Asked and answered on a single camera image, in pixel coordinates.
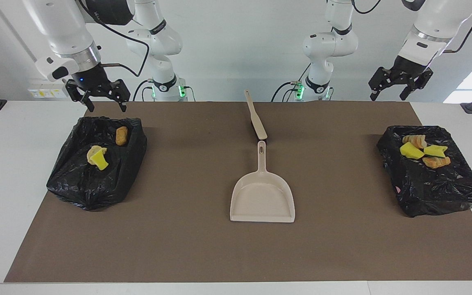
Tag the pale bread piece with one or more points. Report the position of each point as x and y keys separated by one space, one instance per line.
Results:
x=93 y=152

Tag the black bagged bin pink patch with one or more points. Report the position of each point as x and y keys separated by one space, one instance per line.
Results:
x=436 y=188

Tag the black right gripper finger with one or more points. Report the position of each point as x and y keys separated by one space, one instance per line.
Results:
x=122 y=92
x=74 y=90

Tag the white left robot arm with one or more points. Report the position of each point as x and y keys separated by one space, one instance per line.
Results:
x=432 y=24

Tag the striped toy croissant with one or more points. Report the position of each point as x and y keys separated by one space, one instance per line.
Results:
x=436 y=162
x=415 y=141

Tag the open black bag trash bin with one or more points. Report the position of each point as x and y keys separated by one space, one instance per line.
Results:
x=96 y=188

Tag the yellow sponge piece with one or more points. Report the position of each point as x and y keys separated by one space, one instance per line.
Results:
x=436 y=150
x=411 y=151

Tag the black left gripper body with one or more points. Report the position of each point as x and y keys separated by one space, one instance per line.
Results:
x=408 y=69

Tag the brown croquette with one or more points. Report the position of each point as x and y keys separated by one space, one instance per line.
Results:
x=121 y=135

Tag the brown table mat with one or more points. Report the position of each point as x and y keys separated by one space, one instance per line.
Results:
x=219 y=254

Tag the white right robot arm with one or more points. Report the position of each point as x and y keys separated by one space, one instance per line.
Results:
x=64 y=28

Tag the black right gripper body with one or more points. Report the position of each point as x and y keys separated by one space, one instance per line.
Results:
x=92 y=76

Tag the yellow sponge wedge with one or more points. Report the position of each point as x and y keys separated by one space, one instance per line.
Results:
x=101 y=162

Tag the beige hand brush black bristles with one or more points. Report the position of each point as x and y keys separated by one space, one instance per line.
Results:
x=257 y=121

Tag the beige plastic dustpan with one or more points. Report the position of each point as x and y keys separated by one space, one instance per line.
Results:
x=262 y=200

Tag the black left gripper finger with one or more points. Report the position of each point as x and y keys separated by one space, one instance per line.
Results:
x=418 y=82
x=379 y=80

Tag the white wall socket box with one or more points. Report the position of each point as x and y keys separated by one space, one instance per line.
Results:
x=49 y=88

